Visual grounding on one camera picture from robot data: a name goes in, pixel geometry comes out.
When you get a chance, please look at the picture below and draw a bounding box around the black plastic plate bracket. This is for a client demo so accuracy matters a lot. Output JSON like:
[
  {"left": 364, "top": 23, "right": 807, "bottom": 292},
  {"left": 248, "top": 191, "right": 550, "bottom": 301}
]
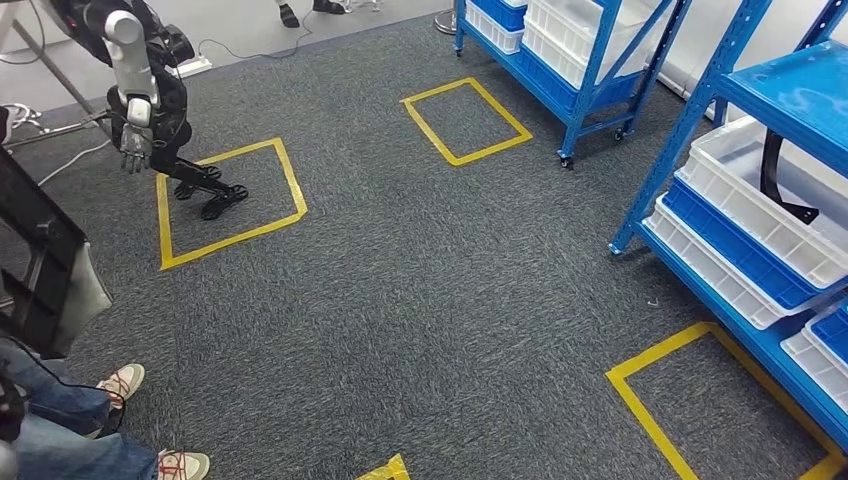
[{"left": 0, "top": 146, "right": 91, "bottom": 359}]

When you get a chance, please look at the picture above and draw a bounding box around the black curved bracket part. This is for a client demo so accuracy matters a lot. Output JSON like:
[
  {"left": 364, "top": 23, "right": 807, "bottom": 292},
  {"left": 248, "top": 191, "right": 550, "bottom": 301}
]
[{"left": 759, "top": 129, "right": 821, "bottom": 225}]

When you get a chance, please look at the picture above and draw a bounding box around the standing humanoid's grey hand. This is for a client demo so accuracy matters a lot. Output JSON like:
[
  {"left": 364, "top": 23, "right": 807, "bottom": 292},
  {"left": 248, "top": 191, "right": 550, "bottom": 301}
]
[{"left": 119, "top": 124, "right": 155, "bottom": 175}]

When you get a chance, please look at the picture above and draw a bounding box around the yellow floor tape square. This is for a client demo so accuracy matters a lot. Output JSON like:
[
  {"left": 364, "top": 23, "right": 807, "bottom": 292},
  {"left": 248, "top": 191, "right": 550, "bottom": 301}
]
[
  {"left": 156, "top": 137, "right": 309, "bottom": 272},
  {"left": 400, "top": 76, "right": 534, "bottom": 168}
]

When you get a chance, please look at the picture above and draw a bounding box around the yellow floor tape piece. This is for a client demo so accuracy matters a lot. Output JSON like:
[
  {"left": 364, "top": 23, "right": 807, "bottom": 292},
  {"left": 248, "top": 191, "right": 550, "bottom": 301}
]
[{"left": 354, "top": 453, "right": 412, "bottom": 480}]

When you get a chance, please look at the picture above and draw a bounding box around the person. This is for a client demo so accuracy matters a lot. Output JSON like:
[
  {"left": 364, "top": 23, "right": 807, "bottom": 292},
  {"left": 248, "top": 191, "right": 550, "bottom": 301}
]
[
  {"left": 0, "top": 337, "right": 211, "bottom": 480},
  {"left": 276, "top": 0, "right": 347, "bottom": 30}
]

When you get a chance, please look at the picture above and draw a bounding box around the white power strip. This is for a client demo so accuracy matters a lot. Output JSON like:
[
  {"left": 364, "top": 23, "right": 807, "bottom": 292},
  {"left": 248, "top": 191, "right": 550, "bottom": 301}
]
[{"left": 168, "top": 56, "right": 215, "bottom": 79}]

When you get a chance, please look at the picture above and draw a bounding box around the black standing humanoid robot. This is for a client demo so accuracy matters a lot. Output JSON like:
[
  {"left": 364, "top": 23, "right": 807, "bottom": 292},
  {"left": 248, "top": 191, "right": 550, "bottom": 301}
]
[{"left": 44, "top": 0, "right": 250, "bottom": 223}]

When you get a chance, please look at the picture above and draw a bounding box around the blue metal shelf rack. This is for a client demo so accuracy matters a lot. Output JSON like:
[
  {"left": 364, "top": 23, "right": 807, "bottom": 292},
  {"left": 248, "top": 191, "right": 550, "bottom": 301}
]
[
  {"left": 608, "top": 0, "right": 848, "bottom": 458},
  {"left": 453, "top": 0, "right": 694, "bottom": 167}
]

